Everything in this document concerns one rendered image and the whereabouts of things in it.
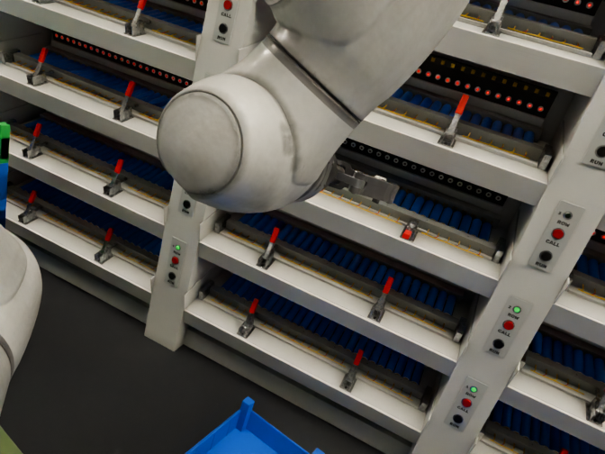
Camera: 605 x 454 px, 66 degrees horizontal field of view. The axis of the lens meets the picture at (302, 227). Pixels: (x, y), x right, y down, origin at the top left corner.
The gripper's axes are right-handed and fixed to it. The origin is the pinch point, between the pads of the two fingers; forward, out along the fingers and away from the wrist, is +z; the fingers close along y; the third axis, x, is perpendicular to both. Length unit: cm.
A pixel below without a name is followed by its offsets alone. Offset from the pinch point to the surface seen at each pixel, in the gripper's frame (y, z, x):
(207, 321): -23, 29, -45
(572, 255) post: 38.6, 18.7, 0.4
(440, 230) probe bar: 17.4, 24.6, -4.3
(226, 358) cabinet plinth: -18, 34, -55
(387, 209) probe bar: 6.5, 24.6, -4.3
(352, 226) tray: 1.8, 21.2, -9.8
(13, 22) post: -100, 26, 4
